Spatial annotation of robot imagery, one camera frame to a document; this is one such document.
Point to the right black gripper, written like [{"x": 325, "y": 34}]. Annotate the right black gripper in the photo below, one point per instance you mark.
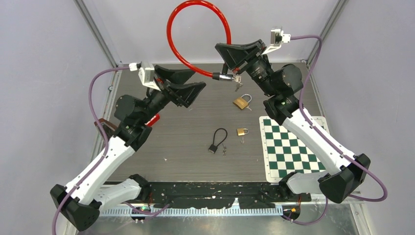
[{"x": 234, "y": 55}]

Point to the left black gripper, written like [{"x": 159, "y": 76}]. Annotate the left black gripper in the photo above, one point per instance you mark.
[{"x": 183, "y": 94}]

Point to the red cable lock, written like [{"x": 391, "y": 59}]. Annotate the red cable lock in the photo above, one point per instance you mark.
[{"x": 219, "y": 76}]

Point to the large brass padlock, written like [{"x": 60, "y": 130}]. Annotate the large brass padlock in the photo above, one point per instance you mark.
[{"x": 243, "y": 101}]

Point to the small brass padlock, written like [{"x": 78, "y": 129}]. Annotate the small brass padlock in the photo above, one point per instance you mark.
[{"x": 242, "y": 131}]

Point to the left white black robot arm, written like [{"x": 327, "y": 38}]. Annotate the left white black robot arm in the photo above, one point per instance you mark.
[{"x": 82, "y": 200}]

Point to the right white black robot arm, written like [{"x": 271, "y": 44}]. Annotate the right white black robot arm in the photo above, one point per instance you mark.
[{"x": 344, "y": 171}]

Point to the red combination lock box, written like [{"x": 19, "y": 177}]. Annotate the red combination lock box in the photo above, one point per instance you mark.
[{"x": 153, "y": 120}]

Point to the small key bunch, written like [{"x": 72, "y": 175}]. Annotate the small key bunch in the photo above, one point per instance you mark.
[{"x": 224, "y": 150}]

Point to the brown wooden metronome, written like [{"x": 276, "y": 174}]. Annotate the brown wooden metronome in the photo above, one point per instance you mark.
[{"x": 108, "y": 127}]

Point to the green white checkered mat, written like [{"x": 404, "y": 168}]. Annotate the green white checkered mat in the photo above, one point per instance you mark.
[{"x": 284, "y": 153}]

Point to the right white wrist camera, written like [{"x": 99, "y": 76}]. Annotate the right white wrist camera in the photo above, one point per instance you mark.
[{"x": 278, "y": 38}]

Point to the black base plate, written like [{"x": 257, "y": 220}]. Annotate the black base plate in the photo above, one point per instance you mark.
[{"x": 216, "y": 195}]

